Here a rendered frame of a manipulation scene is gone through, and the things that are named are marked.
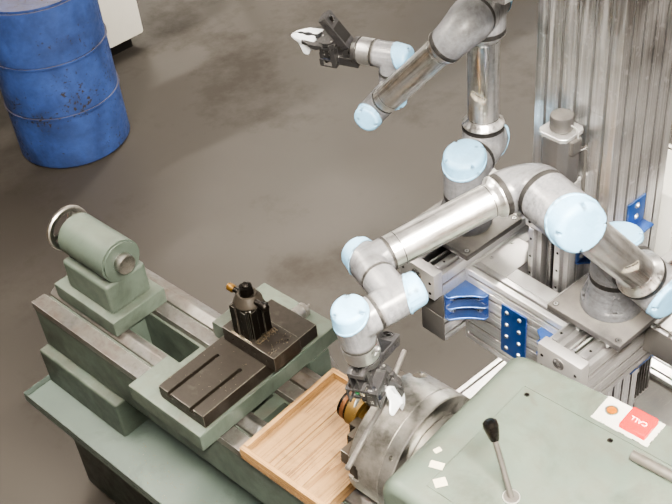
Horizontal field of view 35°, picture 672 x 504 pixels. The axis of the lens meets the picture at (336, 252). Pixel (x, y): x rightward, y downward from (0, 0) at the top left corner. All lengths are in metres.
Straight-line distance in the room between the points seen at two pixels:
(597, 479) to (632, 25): 1.00
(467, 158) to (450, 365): 1.50
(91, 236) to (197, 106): 2.79
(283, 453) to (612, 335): 0.88
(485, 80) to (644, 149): 0.44
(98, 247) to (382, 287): 1.25
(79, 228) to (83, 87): 2.25
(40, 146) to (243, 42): 1.51
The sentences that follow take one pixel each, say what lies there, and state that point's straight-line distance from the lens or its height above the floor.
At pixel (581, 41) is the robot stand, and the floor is 1.75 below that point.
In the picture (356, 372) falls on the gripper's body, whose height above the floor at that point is 1.45.
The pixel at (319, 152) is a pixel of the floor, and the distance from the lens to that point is 5.33.
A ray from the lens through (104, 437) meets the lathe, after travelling 3.39.
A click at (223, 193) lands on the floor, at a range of 5.14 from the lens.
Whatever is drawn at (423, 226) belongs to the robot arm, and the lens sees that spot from 2.16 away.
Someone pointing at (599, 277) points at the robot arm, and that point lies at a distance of 2.61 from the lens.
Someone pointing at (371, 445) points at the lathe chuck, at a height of 1.18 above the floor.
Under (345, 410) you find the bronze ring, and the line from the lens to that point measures 2.54.
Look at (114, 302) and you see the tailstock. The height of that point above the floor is 0.96.
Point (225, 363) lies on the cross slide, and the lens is 2.89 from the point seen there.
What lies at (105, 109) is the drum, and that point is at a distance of 5.49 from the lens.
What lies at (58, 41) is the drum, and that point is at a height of 0.70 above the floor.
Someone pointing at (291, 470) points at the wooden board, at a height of 0.89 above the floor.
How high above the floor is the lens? 3.00
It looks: 40 degrees down
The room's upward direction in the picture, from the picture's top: 7 degrees counter-clockwise
